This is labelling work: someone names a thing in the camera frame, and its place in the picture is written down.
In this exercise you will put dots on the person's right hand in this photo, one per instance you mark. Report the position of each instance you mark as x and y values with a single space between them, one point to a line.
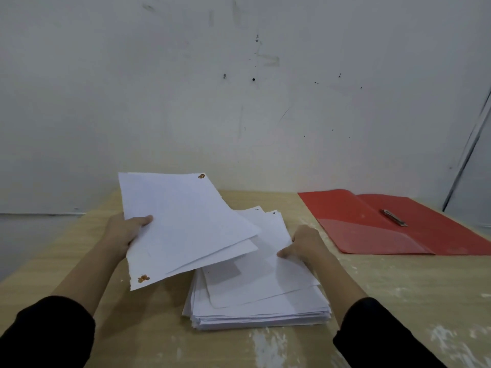
308 245

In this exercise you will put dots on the person's left hand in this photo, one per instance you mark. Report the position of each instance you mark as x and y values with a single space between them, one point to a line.
117 233

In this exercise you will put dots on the person's right thumb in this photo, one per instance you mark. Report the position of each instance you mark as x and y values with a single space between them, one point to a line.
288 252

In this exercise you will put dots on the person's left thumb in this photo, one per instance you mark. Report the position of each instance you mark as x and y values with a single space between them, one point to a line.
141 223

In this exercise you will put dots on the stained white paper sheet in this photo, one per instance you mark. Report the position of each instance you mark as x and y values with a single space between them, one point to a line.
184 222

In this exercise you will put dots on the stack of white papers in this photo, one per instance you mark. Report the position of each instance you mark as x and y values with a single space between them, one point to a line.
261 295

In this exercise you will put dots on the plain white paper sheet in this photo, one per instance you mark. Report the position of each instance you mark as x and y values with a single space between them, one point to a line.
226 256

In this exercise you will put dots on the person's right forearm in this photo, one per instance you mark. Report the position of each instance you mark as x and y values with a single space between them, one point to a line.
368 321

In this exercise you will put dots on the person's left forearm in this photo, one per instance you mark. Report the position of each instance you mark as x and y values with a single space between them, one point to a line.
57 314

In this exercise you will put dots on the open red plastic folder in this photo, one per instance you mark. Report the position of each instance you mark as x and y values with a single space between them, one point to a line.
383 233

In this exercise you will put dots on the metal folder fastener clip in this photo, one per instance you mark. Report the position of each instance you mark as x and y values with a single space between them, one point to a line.
394 218

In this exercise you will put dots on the dark thin pole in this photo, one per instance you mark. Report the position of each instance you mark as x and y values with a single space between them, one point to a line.
466 149

